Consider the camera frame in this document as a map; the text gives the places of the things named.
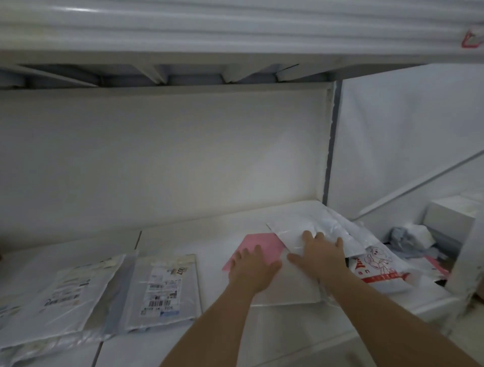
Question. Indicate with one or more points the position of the person's right hand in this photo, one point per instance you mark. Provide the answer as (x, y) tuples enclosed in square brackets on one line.
[(321, 261)]

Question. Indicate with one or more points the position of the person's left hand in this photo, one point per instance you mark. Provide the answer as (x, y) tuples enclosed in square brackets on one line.
[(253, 272)]

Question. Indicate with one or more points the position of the pink mailer bag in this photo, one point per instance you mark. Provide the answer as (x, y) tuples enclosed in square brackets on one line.
[(261, 240)]

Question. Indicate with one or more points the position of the white metal shelving rack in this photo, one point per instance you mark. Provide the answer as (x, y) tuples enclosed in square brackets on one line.
[(189, 34)]

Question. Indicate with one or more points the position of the person's right forearm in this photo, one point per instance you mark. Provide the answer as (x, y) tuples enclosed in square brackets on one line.
[(378, 314)]

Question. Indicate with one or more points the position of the person's left forearm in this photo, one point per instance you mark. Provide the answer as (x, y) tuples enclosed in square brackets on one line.
[(211, 332)]

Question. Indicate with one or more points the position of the crumpled grey-white plastic wrap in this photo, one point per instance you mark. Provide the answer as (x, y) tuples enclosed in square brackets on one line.
[(412, 234)]

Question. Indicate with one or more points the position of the pink printed plastic packet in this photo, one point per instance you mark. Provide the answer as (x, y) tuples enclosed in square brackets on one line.
[(435, 264)]

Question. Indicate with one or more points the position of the white open foam container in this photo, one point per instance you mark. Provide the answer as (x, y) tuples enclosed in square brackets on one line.
[(450, 215)]

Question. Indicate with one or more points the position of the red sticker remnant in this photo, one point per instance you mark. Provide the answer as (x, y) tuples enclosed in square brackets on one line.
[(470, 39)]

